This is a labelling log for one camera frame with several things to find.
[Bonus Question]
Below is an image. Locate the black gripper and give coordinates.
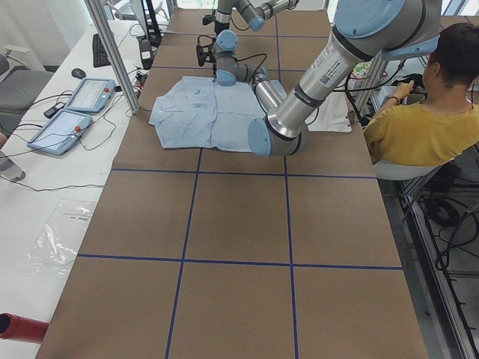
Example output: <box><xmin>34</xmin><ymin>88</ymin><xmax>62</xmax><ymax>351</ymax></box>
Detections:
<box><xmin>202</xmin><ymin>13</ymin><xmax>229</xmax><ymax>35</ymax></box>
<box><xmin>196</xmin><ymin>34</ymin><xmax>216</xmax><ymax>67</ymax></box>

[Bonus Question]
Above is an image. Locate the light blue button shirt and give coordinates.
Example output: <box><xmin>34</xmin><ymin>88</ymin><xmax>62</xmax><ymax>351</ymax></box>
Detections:
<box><xmin>149</xmin><ymin>76</ymin><xmax>266</xmax><ymax>153</ymax></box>

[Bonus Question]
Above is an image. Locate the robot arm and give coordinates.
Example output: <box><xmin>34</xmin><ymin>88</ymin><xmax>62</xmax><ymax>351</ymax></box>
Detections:
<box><xmin>197</xmin><ymin>0</ymin><xmax>441</xmax><ymax>156</ymax></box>
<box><xmin>202</xmin><ymin>0</ymin><xmax>299</xmax><ymax>34</ymax></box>

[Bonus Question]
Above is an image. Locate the black keyboard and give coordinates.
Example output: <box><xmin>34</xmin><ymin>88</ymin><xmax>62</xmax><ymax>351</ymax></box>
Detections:
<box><xmin>92</xmin><ymin>34</ymin><xmax>111</xmax><ymax>68</ymax></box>

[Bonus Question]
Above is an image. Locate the far blue teach pendant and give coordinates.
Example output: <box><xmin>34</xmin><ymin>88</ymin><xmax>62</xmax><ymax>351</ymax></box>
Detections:
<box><xmin>64</xmin><ymin>78</ymin><xmax>115</xmax><ymax>114</ymax></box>

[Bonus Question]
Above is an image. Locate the blue teach pendant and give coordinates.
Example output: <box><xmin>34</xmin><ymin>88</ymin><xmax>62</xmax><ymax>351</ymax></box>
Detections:
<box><xmin>27</xmin><ymin>109</ymin><xmax>92</xmax><ymax>156</ymax></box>
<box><xmin>64</xmin><ymin>78</ymin><xmax>115</xmax><ymax>114</ymax></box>

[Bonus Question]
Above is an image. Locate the black computer mouse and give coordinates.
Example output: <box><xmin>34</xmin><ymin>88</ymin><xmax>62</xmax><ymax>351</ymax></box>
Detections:
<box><xmin>71</xmin><ymin>68</ymin><xmax>86</xmax><ymax>79</ymax></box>

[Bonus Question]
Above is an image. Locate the near blue teach pendant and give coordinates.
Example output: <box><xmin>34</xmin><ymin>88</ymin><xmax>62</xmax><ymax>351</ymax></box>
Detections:
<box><xmin>27</xmin><ymin>109</ymin><xmax>92</xmax><ymax>156</ymax></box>

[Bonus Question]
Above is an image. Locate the grey office chair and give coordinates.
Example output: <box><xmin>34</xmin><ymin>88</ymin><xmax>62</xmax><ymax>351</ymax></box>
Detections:
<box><xmin>1</xmin><ymin>45</ymin><xmax>54</xmax><ymax>126</ymax></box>

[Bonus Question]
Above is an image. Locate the clear water bottle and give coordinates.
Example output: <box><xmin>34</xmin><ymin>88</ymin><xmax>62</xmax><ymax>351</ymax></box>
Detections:
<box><xmin>0</xmin><ymin>151</ymin><xmax>25</xmax><ymax>182</ymax></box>

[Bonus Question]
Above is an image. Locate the person in yellow shirt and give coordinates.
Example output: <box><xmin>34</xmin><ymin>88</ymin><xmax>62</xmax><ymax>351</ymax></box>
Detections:
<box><xmin>364</xmin><ymin>23</ymin><xmax>478</xmax><ymax>166</ymax></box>

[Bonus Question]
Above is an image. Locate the clear plastic bag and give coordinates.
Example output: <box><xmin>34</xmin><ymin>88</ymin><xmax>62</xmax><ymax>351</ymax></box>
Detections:
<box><xmin>19</xmin><ymin>199</ymin><xmax>97</xmax><ymax>278</ymax></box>

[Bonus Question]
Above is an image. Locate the red cylinder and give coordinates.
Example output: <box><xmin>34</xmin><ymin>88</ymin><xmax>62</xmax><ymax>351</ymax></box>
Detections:
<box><xmin>1</xmin><ymin>313</ymin><xmax>49</xmax><ymax>343</ymax></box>

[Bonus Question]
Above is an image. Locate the aluminium frame post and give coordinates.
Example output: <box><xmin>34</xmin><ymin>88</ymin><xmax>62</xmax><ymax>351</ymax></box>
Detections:
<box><xmin>84</xmin><ymin>0</ymin><xmax>140</xmax><ymax>114</ymax></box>

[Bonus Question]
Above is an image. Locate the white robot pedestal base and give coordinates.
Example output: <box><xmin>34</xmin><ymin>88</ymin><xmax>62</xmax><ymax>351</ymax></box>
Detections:
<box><xmin>305</xmin><ymin>93</ymin><xmax>352</xmax><ymax>132</ymax></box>

